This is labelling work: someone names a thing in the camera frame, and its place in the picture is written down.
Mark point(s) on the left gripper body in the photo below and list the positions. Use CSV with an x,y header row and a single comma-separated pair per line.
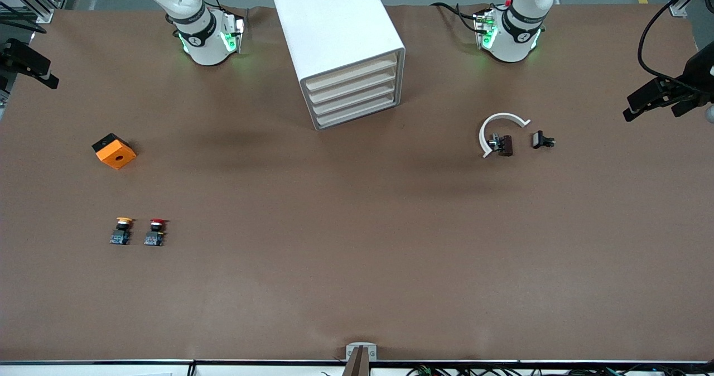
x,y
698,73

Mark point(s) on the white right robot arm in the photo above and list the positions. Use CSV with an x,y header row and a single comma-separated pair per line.
x,y
201,35

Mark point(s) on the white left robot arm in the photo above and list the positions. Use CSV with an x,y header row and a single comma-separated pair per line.
x,y
516,35

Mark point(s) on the orange black button box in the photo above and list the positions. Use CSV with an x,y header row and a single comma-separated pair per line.
x,y
117,155

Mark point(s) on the dark brown contact block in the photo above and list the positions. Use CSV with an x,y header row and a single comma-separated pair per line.
x,y
505,144

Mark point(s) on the brown table cover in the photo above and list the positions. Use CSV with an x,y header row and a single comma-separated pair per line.
x,y
357,253

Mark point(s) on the small black switch part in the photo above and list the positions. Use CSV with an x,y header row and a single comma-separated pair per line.
x,y
538,139

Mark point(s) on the yellow push button switch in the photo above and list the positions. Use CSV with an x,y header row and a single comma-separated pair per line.
x,y
121,235

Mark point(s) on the red push button switch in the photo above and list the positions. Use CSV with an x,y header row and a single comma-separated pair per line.
x,y
154,236

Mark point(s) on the white table edge rail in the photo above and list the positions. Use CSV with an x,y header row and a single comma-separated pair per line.
x,y
251,369

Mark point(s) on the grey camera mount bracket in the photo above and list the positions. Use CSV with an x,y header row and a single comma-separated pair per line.
x,y
361,352

